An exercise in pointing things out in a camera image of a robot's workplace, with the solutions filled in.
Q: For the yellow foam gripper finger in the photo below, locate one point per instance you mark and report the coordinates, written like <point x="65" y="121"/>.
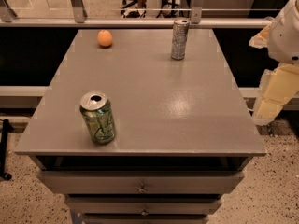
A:
<point x="276" y="89"/>

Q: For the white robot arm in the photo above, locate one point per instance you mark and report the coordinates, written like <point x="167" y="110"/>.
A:
<point x="281" y="37"/>

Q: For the silver redbull can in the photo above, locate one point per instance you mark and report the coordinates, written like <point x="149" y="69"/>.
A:
<point x="179" y="39"/>

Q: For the green soda can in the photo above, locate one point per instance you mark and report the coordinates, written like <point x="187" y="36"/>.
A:
<point x="96" y="111"/>

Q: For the grey drawer cabinet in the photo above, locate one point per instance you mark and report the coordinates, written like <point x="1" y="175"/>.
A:
<point x="169" y="116"/>

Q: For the black office chair base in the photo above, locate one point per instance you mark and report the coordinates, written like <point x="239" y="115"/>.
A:
<point x="134" y="10"/>

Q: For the orange fruit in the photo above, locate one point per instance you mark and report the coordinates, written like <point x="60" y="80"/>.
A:
<point x="104" y="38"/>

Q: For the bottom grey drawer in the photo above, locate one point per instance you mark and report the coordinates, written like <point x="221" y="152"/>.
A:
<point x="150" y="219"/>

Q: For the grey drawer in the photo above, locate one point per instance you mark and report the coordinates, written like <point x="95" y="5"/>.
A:
<point x="150" y="219"/>
<point x="140" y="182"/>
<point x="143" y="205"/>

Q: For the middle grey drawer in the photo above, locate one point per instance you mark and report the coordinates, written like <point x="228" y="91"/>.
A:
<point x="143" y="205"/>

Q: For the top grey drawer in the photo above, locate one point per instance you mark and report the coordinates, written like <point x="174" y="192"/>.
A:
<point x="140" y="182"/>

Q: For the black stand on floor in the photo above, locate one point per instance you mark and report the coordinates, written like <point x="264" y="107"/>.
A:
<point x="5" y="130"/>

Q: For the metal railing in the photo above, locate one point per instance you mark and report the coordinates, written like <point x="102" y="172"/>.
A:
<point x="107" y="13"/>

